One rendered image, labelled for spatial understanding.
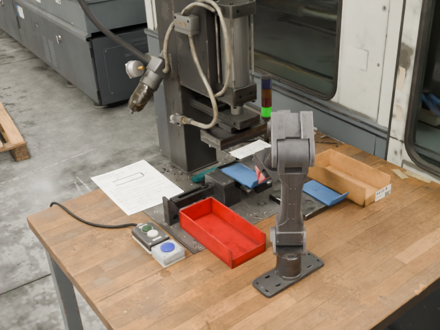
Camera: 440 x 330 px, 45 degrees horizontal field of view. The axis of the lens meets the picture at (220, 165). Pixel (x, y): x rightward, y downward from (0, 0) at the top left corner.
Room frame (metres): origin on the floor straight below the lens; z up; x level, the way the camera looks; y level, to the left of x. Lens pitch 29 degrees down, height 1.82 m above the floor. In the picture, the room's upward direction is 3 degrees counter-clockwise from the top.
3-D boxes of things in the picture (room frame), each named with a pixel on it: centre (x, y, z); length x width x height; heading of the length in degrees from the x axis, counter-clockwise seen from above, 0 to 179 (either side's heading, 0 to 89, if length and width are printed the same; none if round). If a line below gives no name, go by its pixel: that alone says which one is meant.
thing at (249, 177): (1.41, -0.08, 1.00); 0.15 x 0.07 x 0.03; 37
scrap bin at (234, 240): (1.22, 0.01, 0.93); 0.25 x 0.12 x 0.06; 36
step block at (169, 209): (1.33, 0.14, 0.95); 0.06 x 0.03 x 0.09; 126
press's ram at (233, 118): (1.52, -0.01, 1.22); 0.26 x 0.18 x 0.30; 36
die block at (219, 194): (1.47, -0.06, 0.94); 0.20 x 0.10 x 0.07; 126
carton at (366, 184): (1.48, -0.41, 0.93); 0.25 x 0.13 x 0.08; 36
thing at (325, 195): (1.40, -0.32, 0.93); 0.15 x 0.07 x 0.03; 35
